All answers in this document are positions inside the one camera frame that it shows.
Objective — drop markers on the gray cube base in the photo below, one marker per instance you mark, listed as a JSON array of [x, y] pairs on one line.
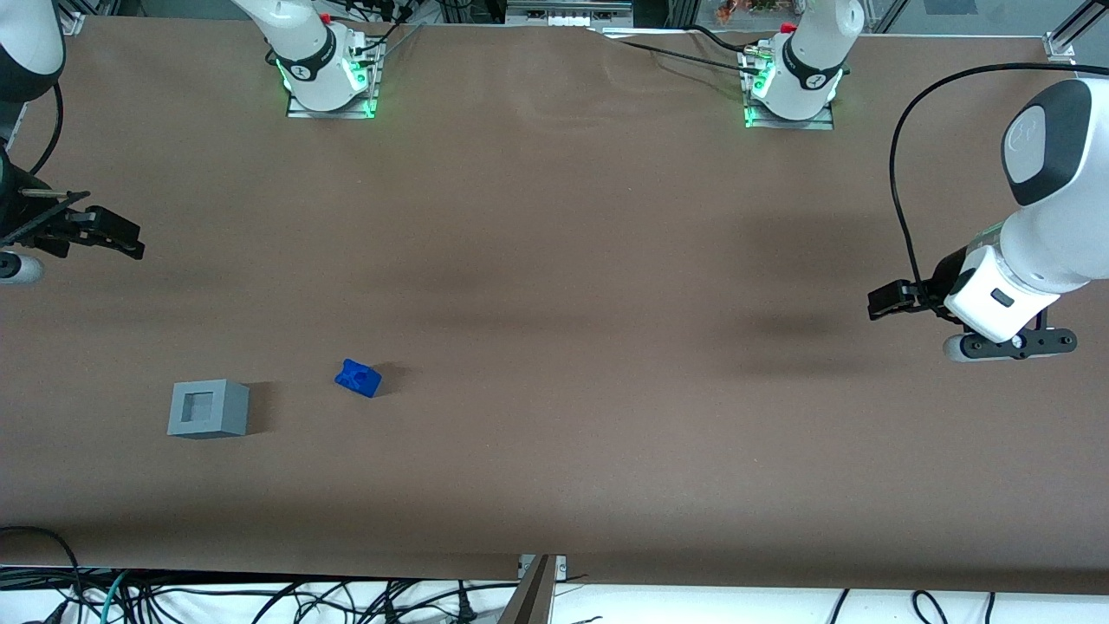
[[208, 409]]

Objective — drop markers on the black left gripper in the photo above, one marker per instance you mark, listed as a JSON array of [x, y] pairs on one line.
[[943, 280]]

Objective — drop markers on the white power strip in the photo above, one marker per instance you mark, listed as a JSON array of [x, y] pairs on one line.
[[567, 13]]

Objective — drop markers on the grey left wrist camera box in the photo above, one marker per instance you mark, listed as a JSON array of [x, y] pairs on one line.
[[1009, 343]]

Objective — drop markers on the blue plastic part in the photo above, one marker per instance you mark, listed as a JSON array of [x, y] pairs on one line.
[[358, 379]]

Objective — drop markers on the metal corner bracket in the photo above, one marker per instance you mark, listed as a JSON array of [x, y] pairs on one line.
[[1059, 45], [74, 23]]

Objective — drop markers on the brown table cover sheet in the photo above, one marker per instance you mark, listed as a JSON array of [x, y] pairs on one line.
[[554, 260]]

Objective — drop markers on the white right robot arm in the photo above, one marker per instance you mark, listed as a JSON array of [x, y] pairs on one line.
[[303, 43]]

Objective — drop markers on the aluminium profile post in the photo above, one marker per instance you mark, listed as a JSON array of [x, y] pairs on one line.
[[530, 598]]

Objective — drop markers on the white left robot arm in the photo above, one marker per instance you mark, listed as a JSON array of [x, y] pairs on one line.
[[1040, 234]]

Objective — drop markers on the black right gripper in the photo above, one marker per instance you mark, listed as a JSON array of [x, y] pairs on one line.
[[54, 227]]

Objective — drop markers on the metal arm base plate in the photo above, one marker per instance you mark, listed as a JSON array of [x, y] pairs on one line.
[[372, 87], [819, 124]]

